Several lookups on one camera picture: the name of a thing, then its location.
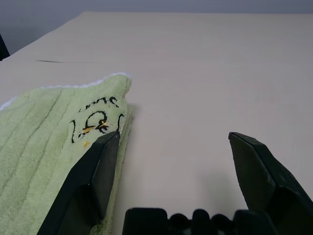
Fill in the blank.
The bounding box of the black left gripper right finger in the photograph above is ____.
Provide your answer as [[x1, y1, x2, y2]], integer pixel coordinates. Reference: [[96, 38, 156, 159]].
[[228, 131, 313, 235]]

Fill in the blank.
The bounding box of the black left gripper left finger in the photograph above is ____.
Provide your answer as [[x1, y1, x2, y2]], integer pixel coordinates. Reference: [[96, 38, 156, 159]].
[[36, 131, 121, 235]]

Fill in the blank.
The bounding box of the green folded towel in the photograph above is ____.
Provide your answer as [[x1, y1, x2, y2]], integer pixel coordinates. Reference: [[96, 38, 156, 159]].
[[0, 72, 134, 235]]

